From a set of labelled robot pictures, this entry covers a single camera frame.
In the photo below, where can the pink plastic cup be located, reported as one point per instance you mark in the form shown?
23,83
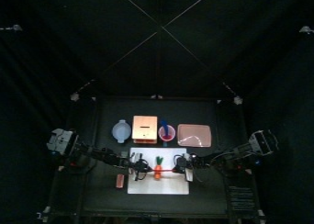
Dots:
168,135

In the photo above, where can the grey metal frame clamp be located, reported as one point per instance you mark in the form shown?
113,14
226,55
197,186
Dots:
15,28
156,96
238,100
74,96
307,29

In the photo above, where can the white printed label sticker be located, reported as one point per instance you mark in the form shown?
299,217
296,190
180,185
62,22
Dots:
242,200

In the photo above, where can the blue plastic utensil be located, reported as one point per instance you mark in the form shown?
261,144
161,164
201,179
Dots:
165,124

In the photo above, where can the light wooden box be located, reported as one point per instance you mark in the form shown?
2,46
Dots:
145,128

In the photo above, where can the pink square plate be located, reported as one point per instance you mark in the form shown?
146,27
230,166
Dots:
194,136

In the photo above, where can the thin red toy knife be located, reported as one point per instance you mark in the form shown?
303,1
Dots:
166,171

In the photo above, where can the small orange-red block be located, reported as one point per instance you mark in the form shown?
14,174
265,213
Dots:
119,181

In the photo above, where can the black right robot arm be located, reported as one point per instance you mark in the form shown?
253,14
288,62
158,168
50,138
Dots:
222,156

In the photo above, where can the white cutting board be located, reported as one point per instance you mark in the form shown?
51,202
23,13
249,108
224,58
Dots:
160,186

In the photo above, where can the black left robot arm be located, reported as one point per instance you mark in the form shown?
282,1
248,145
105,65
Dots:
101,154

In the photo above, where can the orange toy carrot green top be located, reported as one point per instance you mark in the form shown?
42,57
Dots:
158,170

